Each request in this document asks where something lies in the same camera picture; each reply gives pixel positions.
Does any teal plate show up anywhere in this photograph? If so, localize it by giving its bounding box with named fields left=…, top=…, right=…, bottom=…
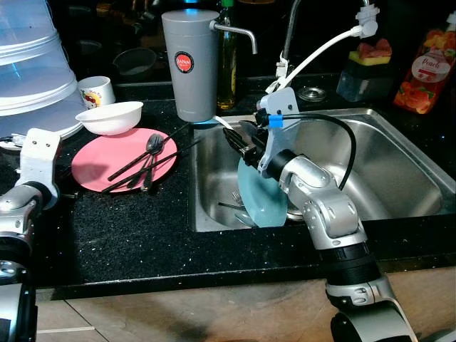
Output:
left=237, top=155, right=289, bottom=229

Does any metal fork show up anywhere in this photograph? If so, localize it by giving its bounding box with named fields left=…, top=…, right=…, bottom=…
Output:
left=217, top=188, right=252, bottom=215

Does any thin white canister tube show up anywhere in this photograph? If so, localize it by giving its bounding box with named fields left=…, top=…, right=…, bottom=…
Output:
left=212, top=114, right=247, bottom=136

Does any olive oil glass bottle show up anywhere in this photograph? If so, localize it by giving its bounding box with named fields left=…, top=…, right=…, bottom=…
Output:
left=217, top=0, right=239, bottom=112

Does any grey water filter canister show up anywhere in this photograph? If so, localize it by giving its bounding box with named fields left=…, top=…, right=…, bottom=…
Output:
left=161, top=9, right=258, bottom=123

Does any round metal sink hole cover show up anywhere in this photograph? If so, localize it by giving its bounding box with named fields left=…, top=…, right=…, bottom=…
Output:
left=299, top=85, right=329, bottom=103

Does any dark metal spoon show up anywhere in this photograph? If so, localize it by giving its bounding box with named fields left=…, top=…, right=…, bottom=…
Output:
left=127, top=133, right=167, bottom=190

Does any metal sink faucet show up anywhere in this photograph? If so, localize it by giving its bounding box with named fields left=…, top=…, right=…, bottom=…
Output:
left=281, top=0, right=306, bottom=81

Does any dark plastic sponge holder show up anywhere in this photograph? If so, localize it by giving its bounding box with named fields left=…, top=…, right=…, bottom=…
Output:
left=336, top=53, right=395, bottom=105

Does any black pot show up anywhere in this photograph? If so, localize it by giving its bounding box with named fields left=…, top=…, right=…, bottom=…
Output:
left=113, top=47, right=158, bottom=78

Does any white bowl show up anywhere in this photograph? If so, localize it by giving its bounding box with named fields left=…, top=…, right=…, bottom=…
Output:
left=75, top=101, right=145, bottom=137

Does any yellow pink sponge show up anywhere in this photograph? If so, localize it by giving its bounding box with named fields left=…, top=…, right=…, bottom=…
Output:
left=353, top=38, right=394, bottom=68

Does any white printed paper cup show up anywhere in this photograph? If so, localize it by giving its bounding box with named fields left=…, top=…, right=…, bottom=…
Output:
left=78, top=76, right=117, bottom=109

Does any pink plate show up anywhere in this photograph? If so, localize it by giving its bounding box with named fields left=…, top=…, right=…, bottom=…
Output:
left=71, top=128, right=179, bottom=194

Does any stainless steel sink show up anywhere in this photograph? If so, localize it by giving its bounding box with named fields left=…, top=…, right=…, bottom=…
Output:
left=188, top=107, right=456, bottom=234

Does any white faucet filter attachment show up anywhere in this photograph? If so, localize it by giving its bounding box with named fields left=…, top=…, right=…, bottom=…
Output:
left=354, top=0, right=380, bottom=39

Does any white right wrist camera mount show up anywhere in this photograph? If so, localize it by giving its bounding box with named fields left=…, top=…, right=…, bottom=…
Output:
left=256, top=86, right=301, bottom=180

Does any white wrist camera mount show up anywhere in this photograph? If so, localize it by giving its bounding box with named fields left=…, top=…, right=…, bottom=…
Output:
left=256, top=86, right=301, bottom=180
left=17, top=128, right=63, bottom=192

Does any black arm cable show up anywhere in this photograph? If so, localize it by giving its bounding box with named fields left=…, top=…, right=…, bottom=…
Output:
left=281, top=110, right=358, bottom=192

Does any thick white faucet hose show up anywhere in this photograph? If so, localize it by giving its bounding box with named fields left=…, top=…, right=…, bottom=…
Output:
left=265, top=25, right=366, bottom=98

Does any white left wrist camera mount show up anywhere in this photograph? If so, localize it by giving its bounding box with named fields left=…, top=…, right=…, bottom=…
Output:
left=17, top=128, right=63, bottom=192

